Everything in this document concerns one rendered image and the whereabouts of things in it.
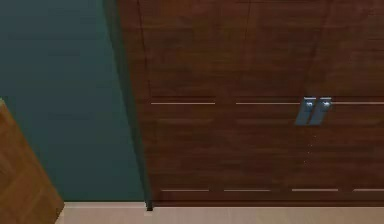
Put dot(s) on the light brown wooden cupboard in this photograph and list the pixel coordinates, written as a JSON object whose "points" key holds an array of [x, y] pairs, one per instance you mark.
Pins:
{"points": [[23, 176]]}

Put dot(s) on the dark brown wooden door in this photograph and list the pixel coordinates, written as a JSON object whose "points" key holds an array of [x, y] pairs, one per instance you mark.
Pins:
{"points": [[233, 66]]}

